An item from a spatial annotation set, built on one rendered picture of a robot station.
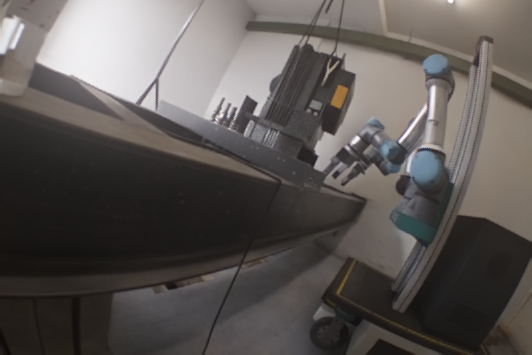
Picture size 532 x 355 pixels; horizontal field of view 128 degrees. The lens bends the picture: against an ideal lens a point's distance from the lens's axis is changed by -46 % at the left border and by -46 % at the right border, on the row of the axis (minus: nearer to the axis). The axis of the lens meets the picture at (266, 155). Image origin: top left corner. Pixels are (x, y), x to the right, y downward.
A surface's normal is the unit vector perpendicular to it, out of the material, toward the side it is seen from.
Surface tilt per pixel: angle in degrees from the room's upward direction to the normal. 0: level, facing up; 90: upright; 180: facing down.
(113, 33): 90
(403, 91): 90
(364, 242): 90
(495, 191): 90
